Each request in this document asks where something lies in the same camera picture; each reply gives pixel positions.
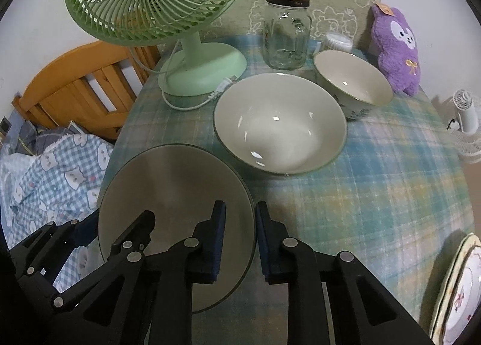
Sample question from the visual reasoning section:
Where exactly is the blue checked cartoon blanket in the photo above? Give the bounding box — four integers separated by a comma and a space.
0, 131, 115, 251

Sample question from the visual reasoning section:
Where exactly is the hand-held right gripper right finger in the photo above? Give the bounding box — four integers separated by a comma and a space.
256, 201, 434, 345

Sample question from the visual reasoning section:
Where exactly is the wooden headboard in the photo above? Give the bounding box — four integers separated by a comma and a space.
12, 40, 162, 142

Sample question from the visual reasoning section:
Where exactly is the plaid tablecloth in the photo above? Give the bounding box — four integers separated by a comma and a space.
100, 33, 478, 345

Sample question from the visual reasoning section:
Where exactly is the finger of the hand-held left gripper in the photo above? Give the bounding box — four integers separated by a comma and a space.
49, 211, 156, 316
8, 213, 101, 282

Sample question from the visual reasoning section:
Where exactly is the glass jar with dark lid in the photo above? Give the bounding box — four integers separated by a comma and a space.
262, 0, 311, 70

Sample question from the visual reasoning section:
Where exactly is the grey-blue cloth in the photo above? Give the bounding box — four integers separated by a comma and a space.
15, 119, 91, 156

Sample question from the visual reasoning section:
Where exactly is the purple plush bunny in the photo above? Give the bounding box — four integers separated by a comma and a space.
370, 3, 422, 96

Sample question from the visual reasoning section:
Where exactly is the small white round container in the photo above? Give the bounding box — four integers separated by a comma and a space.
325, 32, 354, 53

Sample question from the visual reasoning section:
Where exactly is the white desk fan cord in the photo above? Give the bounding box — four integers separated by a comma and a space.
161, 39, 238, 110

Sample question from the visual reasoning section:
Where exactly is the large round yellow floral plate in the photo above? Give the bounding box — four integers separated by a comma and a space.
429, 233, 481, 342

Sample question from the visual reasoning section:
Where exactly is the floral ceramic bowl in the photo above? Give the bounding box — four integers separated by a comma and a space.
97, 143, 257, 315
313, 49, 394, 122
213, 73, 348, 176

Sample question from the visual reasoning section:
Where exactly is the white plate with purple flower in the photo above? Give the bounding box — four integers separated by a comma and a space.
441, 245, 481, 345

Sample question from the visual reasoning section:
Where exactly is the white standing fan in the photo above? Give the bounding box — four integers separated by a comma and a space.
446, 88, 481, 165

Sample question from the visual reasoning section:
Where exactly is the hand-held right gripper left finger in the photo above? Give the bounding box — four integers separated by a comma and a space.
81, 200, 227, 345

